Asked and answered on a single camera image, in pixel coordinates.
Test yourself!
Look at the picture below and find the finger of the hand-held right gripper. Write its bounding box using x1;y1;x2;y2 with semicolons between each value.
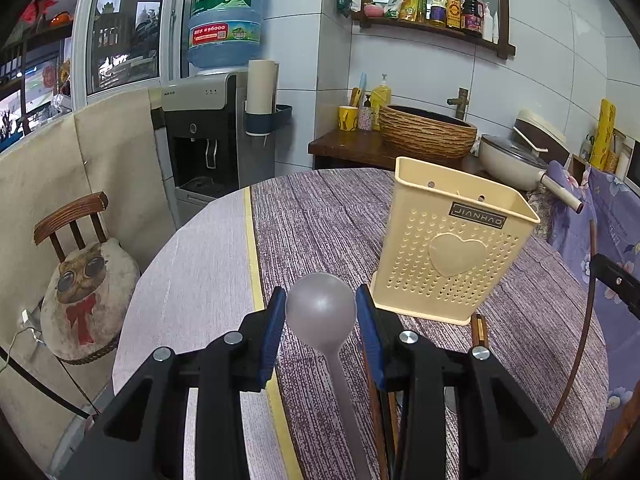
591;254;640;321

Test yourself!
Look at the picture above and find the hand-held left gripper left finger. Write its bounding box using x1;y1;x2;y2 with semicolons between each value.
60;286;288;480

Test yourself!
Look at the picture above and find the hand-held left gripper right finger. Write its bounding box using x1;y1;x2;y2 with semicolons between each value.
355;284;583;480

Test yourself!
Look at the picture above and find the grey plastic ladle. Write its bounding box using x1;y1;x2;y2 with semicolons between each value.
285;272;373;480

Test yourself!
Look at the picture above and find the brown wooden chopstick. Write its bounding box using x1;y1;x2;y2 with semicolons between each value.
364;350;401;480
471;314;490;348

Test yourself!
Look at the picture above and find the cream perforated utensil holder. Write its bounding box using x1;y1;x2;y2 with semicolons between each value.
370;156;542;326

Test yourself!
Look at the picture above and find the curved wooden chair back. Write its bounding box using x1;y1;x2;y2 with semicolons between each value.
549;220;601;426

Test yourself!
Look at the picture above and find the purple floral cloth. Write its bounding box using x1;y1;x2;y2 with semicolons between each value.
547;160;640;461

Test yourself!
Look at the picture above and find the light lilac tablecloth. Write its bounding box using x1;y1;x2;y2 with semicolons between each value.
112;187;306;480

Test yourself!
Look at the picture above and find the purple striped tablecloth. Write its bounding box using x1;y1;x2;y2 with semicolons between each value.
248;167;611;480

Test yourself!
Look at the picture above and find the yellow roll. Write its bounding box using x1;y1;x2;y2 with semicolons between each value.
590;99;619;171

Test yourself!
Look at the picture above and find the cream pan with lid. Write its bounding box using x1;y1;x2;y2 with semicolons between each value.
477;134;585;213

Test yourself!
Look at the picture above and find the owl print seat cushion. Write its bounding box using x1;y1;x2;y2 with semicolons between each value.
40;240;142;363

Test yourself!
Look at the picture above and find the dark wooden counter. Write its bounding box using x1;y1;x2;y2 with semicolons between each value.
308;127;483;172

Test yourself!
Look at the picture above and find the woven pattern wash basin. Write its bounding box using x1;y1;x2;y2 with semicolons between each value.
377;105;478;161

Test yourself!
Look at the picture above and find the grey water dispenser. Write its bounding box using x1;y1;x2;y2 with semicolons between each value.
150;71;276;202

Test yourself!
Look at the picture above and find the patterned pump bottle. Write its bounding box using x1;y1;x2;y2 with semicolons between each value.
358;94;379;132

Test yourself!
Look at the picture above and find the yellow dish soap bottle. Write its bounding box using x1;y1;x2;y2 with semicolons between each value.
370;74;393;111

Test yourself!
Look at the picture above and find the white paper roll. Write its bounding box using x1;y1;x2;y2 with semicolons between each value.
247;59;280;116

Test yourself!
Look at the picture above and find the beige cloth cover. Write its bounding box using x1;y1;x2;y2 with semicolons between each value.
0;85;177;466

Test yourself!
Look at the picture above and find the row of condiment bottles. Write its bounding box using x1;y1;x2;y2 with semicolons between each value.
385;0;501;45

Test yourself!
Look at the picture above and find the blue water jug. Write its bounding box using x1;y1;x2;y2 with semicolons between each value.
187;0;268;72

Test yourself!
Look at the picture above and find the black cable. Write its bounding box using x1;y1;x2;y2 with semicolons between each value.
0;347;101;417

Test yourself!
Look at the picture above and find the dark wooden wall shelf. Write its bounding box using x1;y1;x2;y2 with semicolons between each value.
350;0;517;62

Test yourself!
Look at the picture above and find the white window frame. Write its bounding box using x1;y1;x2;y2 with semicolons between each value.
72;0;193;111

